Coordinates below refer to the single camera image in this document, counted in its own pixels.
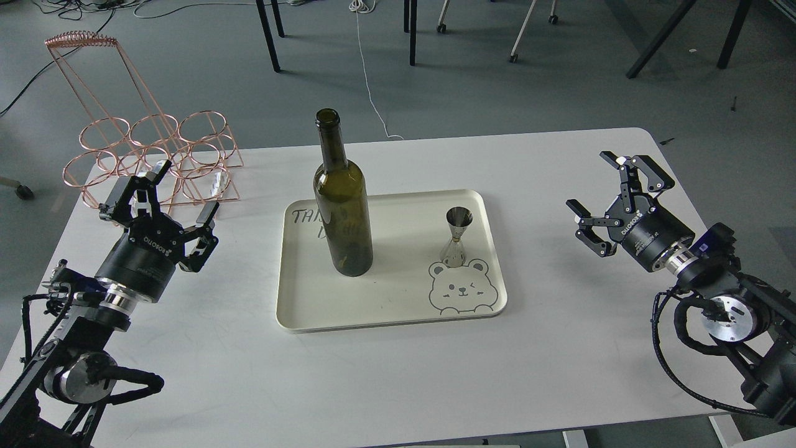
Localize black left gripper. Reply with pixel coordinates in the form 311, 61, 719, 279
96, 159, 220, 303

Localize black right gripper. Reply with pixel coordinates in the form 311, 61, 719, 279
566, 151, 696, 274

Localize steel double jigger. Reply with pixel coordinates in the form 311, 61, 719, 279
440, 206, 474, 268

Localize dark green wine bottle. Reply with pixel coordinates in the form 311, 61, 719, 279
313, 108, 373, 277

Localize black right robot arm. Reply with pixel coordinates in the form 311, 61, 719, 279
567, 151, 795, 425

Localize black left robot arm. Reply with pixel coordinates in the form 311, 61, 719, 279
2, 161, 219, 447

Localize chair caster left edge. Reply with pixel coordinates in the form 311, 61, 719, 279
0, 176, 35, 200

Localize white office chair base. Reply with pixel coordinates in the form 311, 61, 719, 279
435, 1, 560, 65

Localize black desk legs right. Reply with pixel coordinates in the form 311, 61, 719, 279
626, 0, 753, 80

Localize cream tray with bear print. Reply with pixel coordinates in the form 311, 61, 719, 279
275, 189, 508, 332

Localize black table legs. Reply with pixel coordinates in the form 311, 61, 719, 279
255, 0, 419, 73

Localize copper wire bottle rack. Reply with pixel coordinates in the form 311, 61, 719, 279
45, 30, 244, 212

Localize white cable on floor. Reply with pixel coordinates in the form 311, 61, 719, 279
348, 0, 405, 141

